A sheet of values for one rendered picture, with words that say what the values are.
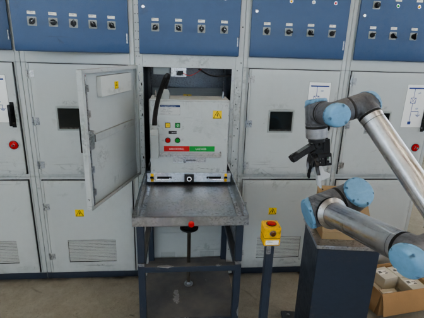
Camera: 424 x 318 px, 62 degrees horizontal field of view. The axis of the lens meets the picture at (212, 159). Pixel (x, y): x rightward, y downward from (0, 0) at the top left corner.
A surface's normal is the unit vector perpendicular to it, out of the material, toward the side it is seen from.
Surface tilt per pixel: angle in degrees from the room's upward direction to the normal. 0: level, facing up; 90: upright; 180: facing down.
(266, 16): 90
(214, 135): 90
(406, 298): 69
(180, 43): 90
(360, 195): 46
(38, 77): 90
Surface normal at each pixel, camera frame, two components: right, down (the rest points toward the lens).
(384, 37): 0.08, 0.30
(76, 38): 0.41, 0.29
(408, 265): -0.90, 0.33
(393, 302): 0.22, -0.03
